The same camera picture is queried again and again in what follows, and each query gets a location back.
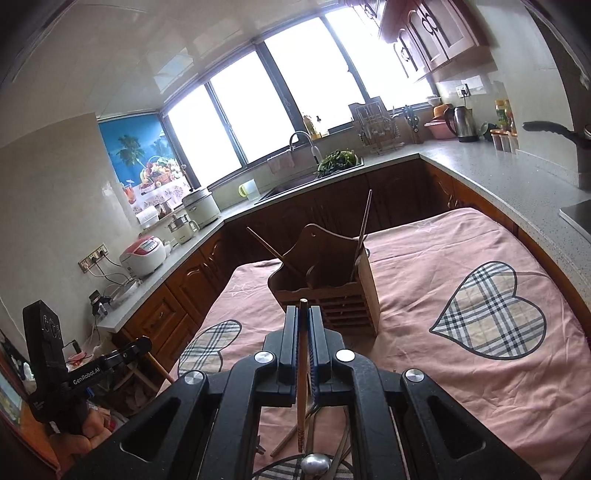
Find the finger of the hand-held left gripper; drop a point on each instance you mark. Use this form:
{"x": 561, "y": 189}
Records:
{"x": 134, "y": 348}

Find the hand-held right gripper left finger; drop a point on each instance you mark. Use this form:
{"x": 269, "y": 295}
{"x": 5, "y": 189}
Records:
{"x": 288, "y": 350}

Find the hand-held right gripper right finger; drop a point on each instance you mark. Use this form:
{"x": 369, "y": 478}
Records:
{"x": 318, "y": 350}

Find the wooden utensil holder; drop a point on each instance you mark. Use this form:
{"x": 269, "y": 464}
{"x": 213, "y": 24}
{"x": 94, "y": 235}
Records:
{"x": 341, "y": 295}

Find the wooden chopstick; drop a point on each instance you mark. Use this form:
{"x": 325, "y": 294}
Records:
{"x": 367, "y": 212}
{"x": 286, "y": 441}
{"x": 268, "y": 247}
{"x": 302, "y": 415}

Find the person's left hand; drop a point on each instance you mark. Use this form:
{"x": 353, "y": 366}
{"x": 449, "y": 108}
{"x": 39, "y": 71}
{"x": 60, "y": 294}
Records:
{"x": 92, "y": 438}

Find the small black device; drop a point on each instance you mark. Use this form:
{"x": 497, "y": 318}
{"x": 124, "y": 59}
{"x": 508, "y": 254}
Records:
{"x": 100, "y": 304}

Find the white shallow dish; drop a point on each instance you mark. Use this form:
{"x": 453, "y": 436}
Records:
{"x": 122, "y": 293}

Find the wooden lower cabinets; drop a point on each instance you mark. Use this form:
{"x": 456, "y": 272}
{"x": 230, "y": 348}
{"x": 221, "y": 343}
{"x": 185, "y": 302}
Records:
{"x": 184, "y": 286}

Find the wooden cabinets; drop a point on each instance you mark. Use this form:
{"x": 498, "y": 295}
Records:
{"x": 184, "y": 286}
{"x": 438, "y": 32}

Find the white and red rice cooker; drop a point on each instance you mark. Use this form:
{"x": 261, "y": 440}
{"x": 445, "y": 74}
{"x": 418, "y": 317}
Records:
{"x": 143, "y": 256}

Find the metal fork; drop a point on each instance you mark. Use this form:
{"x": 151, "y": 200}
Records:
{"x": 339, "y": 450}

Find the metal spoon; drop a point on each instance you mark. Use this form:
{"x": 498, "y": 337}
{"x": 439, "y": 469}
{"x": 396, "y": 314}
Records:
{"x": 316, "y": 465}

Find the pink heart-print tablecloth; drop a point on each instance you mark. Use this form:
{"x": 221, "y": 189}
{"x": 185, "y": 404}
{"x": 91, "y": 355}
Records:
{"x": 406, "y": 277}

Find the small white electric kettle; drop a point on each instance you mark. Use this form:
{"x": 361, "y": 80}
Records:
{"x": 182, "y": 230}

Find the white slow cooker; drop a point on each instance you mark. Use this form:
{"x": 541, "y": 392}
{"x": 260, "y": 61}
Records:
{"x": 203, "y": 210}

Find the kitchen sink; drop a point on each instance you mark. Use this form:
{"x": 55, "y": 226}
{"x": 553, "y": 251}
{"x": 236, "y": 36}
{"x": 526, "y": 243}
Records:
{"x": 286, "y": 184}

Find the white dishcloth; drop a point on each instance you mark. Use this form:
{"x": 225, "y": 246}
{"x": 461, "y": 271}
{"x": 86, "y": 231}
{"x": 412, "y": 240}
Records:
{"x": 281, "y": 161}

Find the green leafy vegetables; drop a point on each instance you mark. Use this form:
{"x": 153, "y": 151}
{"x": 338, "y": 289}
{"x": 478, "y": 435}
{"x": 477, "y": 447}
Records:
{"x": 339, "y": 161}

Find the metal kitchen faucet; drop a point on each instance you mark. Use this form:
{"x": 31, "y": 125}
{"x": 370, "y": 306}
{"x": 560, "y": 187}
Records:
{"x": 315, "y": 152}

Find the yellow oil bottle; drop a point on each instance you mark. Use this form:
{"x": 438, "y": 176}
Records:
{"x": 309, "y": 127}

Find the metal dish rack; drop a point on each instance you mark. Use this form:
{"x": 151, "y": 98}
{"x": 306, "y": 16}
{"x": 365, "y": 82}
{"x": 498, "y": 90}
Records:
{"x": 374, "y": 124}

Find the knife block with knives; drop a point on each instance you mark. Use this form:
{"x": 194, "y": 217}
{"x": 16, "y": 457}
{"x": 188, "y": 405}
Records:
{"x": 413, "y": 134}

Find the pink plastic basin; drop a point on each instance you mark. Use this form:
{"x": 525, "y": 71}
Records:
{"x": 438, "y": 130}

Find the kitchen window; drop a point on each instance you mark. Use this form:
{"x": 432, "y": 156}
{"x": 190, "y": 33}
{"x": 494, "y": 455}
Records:
{"x": 277, "y": 92}

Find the orange bowl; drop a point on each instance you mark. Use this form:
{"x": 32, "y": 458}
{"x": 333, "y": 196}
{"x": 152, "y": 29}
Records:
{"x": 442, "y": 112}

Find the steel electric kettle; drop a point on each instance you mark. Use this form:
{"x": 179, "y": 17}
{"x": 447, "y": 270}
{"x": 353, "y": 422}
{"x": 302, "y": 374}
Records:
{"x": 464, "y": 124}

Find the white seasoning jar set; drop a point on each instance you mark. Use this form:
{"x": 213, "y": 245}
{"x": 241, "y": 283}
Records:
{"x": 505, "y": 142}

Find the gas stove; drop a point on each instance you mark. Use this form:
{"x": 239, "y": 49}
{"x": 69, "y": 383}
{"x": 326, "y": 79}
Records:
{"x": 579, "y": 214}

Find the black wok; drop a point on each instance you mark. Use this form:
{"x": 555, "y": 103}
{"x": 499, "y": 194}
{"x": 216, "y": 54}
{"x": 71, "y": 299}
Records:
{"x": 549, "y": 128}

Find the wooden upper cabinets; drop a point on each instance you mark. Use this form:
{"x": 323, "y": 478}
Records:
{"x": 438, "y": 32}

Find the dark range hood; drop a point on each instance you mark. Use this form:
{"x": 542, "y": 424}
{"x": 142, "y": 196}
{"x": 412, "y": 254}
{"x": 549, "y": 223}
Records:
{"x": 568, "y": 46}

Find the wall socket with plugs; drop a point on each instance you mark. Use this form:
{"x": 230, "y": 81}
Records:
{"x": 92, "y": 258}

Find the tropical fruit wall poster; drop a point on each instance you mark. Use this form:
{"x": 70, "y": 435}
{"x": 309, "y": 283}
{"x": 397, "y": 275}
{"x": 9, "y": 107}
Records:
{"x": 134, "y": 147}

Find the small wall socket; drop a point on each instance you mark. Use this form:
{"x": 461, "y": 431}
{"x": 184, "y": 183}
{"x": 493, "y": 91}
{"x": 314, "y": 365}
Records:
{"x": 462, "y": 90}

